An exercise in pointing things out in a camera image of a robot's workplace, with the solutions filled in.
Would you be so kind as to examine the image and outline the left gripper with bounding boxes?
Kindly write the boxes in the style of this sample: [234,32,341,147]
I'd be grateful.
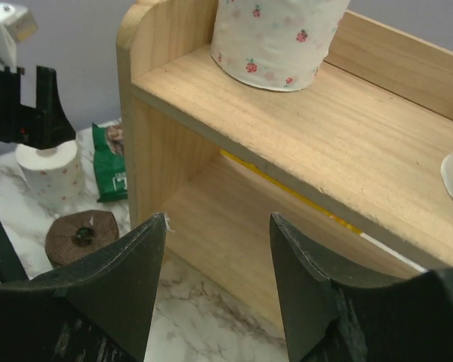
[0,66,76,149]

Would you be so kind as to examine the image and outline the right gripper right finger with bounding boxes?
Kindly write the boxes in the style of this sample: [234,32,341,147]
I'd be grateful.
[270,213,453,361]

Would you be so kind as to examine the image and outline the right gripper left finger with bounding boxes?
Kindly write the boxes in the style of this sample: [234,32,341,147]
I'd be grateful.
[0,213,167,361]

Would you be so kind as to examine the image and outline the green brown roll front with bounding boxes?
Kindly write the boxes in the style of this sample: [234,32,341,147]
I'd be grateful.
[45,210,119,268]

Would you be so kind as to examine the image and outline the wooden two-tier shelf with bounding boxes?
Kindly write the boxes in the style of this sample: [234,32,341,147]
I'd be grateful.
[116,1,453,327]

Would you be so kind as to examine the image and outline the green crisps bag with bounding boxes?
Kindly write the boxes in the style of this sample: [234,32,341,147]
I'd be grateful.
[92,123,128,203]

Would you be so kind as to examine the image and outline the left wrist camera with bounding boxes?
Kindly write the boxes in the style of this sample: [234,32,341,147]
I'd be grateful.
[0,2,38,69]

